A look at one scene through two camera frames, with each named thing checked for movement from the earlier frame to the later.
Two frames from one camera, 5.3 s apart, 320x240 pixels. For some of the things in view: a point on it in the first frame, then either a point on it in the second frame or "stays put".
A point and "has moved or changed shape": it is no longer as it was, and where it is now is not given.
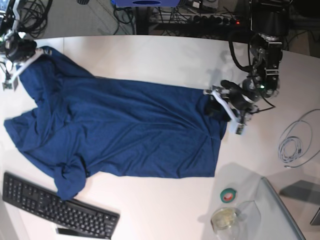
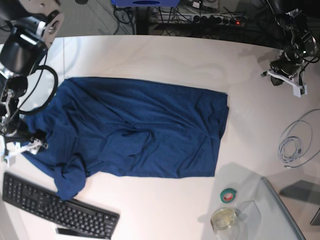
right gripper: x=212 y=108 -> x=284 y=65
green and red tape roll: x=228 y=195 stays put
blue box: x=146 y=3 stays put
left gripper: x=16 y=48 -> x=17 y=132
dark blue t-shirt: x=86 y=126 has moved or changed shape
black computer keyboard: x=79 y=217 stays put
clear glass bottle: x=225 y=222 stays put
